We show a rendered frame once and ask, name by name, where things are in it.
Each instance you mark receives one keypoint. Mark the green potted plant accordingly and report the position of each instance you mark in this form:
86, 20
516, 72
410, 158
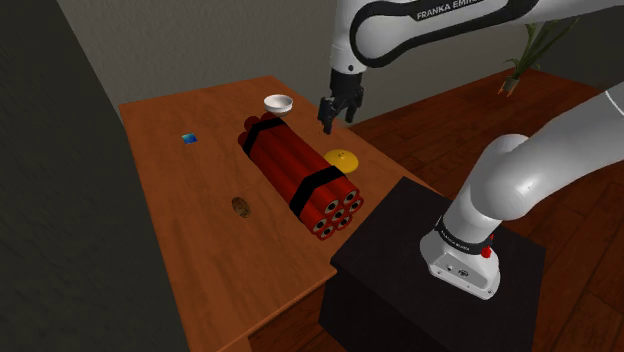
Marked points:
529, 48

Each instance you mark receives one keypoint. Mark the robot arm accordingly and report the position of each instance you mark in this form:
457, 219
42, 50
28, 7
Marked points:
516, 180

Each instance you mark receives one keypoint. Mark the yellow lemon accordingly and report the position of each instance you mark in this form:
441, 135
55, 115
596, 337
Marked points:
342, 160

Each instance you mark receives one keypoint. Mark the black robot stand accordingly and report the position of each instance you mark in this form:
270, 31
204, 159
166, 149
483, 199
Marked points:
390, 273

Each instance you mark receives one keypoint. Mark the small white bowl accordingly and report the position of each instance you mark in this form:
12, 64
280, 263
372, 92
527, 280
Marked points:
278, 104

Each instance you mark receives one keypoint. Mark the wooden table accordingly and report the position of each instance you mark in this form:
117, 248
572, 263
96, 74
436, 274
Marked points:
204, 244

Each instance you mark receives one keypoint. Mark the small blue square sponge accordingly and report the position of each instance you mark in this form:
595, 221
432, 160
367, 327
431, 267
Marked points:
189, 139

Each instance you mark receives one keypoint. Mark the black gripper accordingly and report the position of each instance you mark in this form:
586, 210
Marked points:
345, 86

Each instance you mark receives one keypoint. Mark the brown round cookie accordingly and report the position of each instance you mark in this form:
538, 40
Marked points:
241, 207

